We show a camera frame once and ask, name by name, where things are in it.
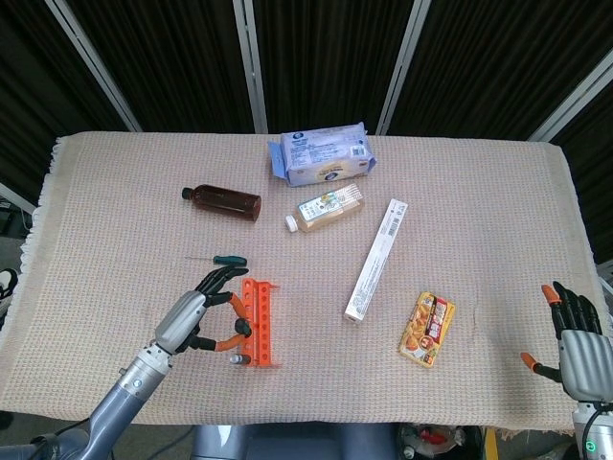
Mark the slim green screwdriver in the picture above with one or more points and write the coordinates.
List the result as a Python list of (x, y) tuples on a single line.
[(230, 261)]

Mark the grey partition post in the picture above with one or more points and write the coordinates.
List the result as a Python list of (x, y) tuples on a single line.
[(16, 199), (91, 62), (402, 67), (251, 62), (574, 96)]

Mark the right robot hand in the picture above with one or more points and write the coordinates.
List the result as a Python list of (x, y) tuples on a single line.
[(586, 364)]

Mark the brown plastic bottle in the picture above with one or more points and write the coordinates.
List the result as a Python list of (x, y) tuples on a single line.
[(225, 201)]

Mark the yellow curry box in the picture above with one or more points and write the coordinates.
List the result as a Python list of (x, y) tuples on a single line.
[(426, 330)]

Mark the blue tissue pack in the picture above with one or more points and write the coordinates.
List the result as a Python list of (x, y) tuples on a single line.
[(325, 153)]

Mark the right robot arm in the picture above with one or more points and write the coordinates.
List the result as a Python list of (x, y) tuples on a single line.
[(582, 431)]

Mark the orange tool holder rack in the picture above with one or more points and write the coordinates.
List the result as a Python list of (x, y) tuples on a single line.
[(263, 326)]

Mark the long white carton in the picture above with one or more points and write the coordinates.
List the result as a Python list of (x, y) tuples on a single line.
[(376, 261)]

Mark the green and black screwdriver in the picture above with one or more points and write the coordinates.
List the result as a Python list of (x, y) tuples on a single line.
[(243, 327)]

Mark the beige woven tablecloth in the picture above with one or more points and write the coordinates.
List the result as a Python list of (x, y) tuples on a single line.
[(143, 230)]

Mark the white and black sneaker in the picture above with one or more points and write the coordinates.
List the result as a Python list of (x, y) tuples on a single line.
[(7, 282)]

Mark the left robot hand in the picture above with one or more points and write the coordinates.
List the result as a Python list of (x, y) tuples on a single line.
[(179, 321)]

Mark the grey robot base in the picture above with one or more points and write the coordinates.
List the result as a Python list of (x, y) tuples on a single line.
[(287, 443)]

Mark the red and white clutter bag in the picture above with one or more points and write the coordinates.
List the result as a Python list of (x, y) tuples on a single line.
[(436, 438)]

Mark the black metal hex screwdriver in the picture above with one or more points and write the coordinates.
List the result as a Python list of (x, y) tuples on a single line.
[(235, 359)]

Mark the clear bottle white cap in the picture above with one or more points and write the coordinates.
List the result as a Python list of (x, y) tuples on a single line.
[(325, 211)]

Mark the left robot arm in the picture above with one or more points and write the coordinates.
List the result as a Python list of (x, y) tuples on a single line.
[(120, 402)]

